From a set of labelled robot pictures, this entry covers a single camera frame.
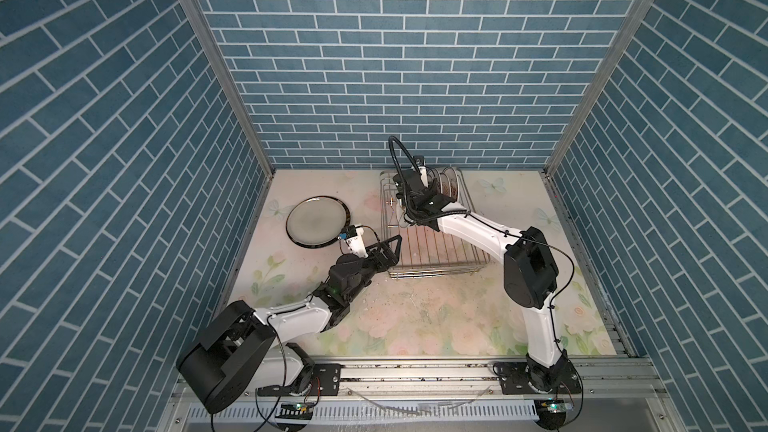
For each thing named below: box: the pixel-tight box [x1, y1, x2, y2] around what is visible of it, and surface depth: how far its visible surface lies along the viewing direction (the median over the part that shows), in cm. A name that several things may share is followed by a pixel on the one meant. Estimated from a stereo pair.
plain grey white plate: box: [285, 195, 351, 249], surface depth 107 cm
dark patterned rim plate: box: [286, 195, 351, 249], surface depth 107 cm
